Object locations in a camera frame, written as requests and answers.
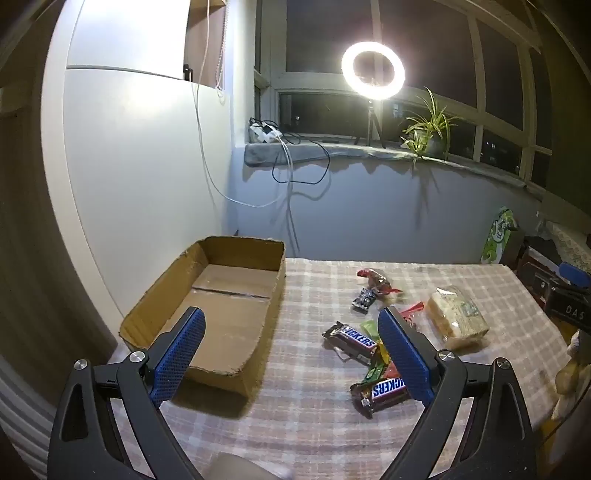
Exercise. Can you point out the white cabinet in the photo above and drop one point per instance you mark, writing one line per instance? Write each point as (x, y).
(138, 161)

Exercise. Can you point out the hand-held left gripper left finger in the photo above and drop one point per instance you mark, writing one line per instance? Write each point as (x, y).
(178, 355)

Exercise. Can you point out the yellow snack packet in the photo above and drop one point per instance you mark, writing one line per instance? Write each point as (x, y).
(384, 354)

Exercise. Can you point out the light green candy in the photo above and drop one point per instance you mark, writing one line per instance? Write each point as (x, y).
(370, 330)

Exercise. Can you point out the white power strip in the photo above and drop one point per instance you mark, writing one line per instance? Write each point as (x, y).
(265, 134)

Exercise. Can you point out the brown chocolate bar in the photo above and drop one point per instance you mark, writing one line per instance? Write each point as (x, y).
(383, 390)
(353, 341)

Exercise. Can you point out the plaid tablecloth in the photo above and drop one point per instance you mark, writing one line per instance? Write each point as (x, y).
(323, 415)

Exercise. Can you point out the dark wooden nightstand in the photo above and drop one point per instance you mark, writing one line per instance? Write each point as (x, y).
(535, 277)

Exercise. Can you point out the potted spider plant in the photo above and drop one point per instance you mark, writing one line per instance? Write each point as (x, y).
(429, 143)

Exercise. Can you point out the red candy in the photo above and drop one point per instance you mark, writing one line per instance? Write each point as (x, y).
(412, 310)

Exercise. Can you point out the green printed carton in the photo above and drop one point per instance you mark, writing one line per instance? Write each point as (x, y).
(496, 240)

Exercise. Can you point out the clear red-ended pastry packet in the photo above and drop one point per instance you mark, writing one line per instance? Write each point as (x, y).
(378, 280)

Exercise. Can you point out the grey sill cloth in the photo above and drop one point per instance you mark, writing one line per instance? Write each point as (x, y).
(295, 152)

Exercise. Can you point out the dark blue small packet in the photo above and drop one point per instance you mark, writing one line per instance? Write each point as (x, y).
(364, 299)

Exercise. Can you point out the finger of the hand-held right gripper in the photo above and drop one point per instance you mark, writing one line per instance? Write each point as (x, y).
(577, 275)

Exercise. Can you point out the window frame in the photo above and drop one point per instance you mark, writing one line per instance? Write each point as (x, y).
(270, 69)

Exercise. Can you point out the lace bed cover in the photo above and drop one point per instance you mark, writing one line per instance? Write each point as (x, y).
(572, 244)

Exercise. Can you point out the clear-wrapped cracker pack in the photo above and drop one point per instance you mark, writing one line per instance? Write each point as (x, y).
(455, 316)

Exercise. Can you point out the black tripod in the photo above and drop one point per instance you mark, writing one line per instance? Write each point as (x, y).
(371, 120)

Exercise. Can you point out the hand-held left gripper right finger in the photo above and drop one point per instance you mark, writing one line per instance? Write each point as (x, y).
(406, 355)

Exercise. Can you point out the person's right forearm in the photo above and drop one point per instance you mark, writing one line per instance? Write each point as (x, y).
(572, 374)

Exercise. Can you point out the grey ribbed panel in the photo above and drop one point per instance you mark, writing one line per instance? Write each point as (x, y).
(23, 406)

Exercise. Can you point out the cardboard box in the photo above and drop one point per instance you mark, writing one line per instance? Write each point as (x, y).
(231, 295)

